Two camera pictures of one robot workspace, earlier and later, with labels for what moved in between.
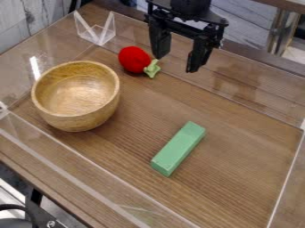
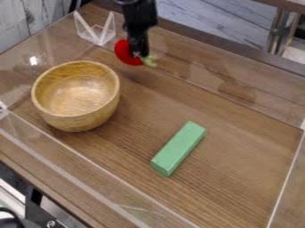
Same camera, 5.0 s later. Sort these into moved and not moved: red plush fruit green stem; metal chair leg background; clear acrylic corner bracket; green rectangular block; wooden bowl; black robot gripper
Moved: red plush fruit green stem; black robot gripper
Not moved: clear acrylic corner bracket; metal chair leg background; green rectangular block; wooden bowl
